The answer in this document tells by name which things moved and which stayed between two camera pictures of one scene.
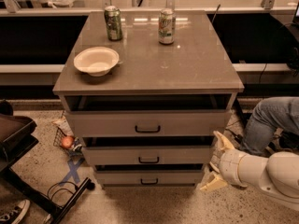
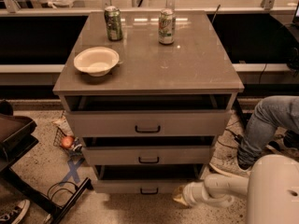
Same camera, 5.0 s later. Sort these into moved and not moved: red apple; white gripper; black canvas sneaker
Moved: white gripper
Not moved: black canvas sneaker; red apple
